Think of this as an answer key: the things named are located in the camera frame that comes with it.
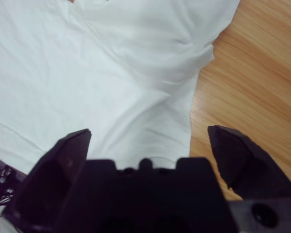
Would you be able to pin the white T-shirt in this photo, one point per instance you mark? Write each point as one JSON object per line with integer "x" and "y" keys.
{"x": 87, "y": 72}

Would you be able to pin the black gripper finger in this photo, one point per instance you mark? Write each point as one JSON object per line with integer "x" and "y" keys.
{"x": 51, "y": 182}
{"x": 245, "y": 167}

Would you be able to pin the white block with dark post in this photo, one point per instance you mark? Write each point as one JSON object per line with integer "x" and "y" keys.
{"x": 2, "y": 179}

